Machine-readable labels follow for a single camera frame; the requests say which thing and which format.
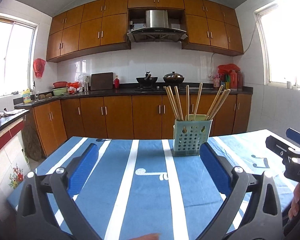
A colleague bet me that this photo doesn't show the green perforated utensil holder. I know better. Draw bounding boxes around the green perforated utensil holder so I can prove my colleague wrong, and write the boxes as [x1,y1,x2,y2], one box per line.
[172,114,212,157]

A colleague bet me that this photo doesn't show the red basin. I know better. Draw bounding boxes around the red basin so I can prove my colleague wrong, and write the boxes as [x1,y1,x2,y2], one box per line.
[53,81,67,88]

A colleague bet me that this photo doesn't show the black kitchen countertop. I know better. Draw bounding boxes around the black kitchen countertop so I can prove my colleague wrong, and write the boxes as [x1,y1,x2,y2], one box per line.
[0,82,254,139]

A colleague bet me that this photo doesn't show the stainless range hood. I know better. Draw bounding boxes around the stainless range hood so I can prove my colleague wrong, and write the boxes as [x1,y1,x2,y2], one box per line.
[127,8,187,42]

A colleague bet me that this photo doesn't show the green basin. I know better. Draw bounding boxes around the green basin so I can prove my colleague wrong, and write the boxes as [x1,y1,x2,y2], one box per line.
[52,87,68,96]

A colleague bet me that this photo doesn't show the person's left hand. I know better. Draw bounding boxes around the person's left hand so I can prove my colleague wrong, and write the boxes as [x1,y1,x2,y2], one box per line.
[130,233,160,240]

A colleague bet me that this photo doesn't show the red bottle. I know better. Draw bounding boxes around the red bottle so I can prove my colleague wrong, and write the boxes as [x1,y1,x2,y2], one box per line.
[114,75,120,89]

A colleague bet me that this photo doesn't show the left window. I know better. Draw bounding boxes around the left window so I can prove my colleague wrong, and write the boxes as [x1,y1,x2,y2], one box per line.
[0,13,37,97]

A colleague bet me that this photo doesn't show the bamboo chopstick two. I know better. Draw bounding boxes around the bamboo chopstick two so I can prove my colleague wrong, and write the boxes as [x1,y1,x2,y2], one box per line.
[211,88,232,120]

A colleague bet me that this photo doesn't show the red plastic bag on wall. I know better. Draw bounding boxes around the red plastic bag on wall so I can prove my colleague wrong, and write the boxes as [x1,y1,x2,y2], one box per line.
[33,58,46,78]

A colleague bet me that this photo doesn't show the person's right hand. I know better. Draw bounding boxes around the person's right hand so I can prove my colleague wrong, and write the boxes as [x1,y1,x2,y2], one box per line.
[288,183,300,220]

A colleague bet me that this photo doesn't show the red bag on counter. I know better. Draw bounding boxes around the red bag on counter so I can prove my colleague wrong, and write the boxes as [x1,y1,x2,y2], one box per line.
[218,63,241,75]

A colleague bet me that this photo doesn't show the black wok with lid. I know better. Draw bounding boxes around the black wok with lid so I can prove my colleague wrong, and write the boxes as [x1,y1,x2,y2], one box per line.
[163,71,185,85]

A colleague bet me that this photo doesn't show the wooden kitchen cabinets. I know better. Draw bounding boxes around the wooden kitchen cabinets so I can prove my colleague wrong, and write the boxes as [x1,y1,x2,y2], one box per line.
[14,93,253,158]
[46,0,243,62]

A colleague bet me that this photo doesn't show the dark cutting board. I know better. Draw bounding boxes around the dark cutting board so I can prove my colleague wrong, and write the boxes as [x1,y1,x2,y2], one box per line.
[90,72,114,90]

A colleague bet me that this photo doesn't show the window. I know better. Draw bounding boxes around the window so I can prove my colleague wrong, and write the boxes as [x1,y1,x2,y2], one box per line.
[255,0,300,88]
[0,13,37,97]

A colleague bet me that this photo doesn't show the right window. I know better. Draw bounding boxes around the right window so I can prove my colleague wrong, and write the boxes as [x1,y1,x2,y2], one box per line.
[255,0,300,88]

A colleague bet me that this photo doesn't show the wooden upper kitchen cabinets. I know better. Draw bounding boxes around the wooden upper kitchen cabinets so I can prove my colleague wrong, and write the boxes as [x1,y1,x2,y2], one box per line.
[46,0,243,62]

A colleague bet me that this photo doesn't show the yellow detergent bottle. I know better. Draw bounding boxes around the yellow detergent bottle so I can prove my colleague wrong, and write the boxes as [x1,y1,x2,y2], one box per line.
[23,88,31,103]

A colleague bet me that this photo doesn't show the black wok left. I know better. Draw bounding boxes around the black wok left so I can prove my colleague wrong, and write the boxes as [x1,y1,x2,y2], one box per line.
[136,72,158,88]

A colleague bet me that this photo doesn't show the blue striped tablecloth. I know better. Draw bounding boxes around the blue striped tablecloth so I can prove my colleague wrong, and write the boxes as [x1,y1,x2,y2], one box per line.
[7,129,300,240]

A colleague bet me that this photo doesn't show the wooden lower kitchen cabinets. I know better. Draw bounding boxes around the wooden lower kitchen cabinets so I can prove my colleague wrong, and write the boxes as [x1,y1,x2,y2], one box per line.
[14,93,253,158]

